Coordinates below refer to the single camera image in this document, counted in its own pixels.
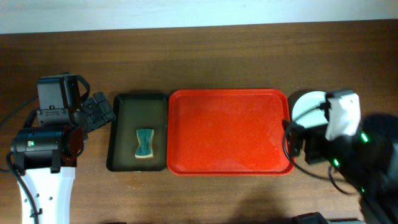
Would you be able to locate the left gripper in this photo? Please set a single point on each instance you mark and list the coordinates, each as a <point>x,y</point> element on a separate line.
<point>97,109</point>

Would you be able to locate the red plastic tray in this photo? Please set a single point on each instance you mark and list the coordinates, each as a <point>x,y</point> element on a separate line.
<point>227,132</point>

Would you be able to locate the pale green plate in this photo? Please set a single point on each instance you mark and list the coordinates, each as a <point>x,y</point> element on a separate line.
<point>306,102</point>

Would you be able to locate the green yellow sponge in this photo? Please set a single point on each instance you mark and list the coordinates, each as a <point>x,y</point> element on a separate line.
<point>145,148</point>

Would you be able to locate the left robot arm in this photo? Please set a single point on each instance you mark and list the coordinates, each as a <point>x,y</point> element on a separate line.
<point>44,153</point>

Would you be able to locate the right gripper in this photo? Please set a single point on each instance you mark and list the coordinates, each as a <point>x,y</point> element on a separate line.
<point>298,140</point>

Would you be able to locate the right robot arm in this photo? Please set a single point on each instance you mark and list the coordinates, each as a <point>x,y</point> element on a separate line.
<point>367,160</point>

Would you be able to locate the black plastic tray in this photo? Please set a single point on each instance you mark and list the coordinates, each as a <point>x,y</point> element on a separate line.
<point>133,112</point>

